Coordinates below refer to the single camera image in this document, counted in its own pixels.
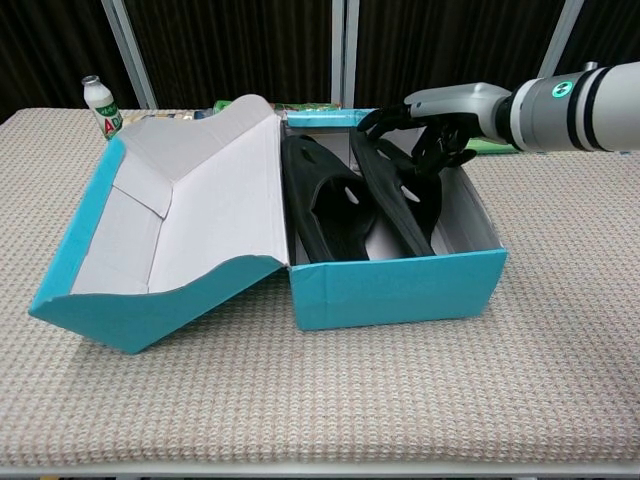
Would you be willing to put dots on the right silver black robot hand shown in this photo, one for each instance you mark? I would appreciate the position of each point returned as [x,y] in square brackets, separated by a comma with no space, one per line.
[460,107]

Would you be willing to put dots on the black rubber slipper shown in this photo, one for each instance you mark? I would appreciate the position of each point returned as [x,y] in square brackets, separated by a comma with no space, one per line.
[345,225]
[395,210]

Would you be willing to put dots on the light blue cardboard shoe box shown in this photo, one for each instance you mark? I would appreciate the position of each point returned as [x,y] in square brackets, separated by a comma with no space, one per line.
[400,290]

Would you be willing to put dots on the dark pleated curtain panel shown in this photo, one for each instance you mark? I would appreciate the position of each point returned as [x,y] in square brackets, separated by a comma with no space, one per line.
[230,45]
[615,30]
[50,45]
[450,40]

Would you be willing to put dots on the green chips can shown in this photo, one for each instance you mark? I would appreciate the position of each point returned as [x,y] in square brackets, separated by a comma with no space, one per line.
[310,106]

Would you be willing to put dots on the beige woven table cloth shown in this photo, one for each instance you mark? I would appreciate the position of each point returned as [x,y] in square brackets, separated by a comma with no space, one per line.
[300,400]

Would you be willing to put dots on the small white milk drink bottle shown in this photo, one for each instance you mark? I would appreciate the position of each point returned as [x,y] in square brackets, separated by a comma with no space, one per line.
[100,107]

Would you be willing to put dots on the grey metal frame post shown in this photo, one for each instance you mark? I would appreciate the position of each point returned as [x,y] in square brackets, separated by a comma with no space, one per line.
[131,55]
[345,50]
[562,35]

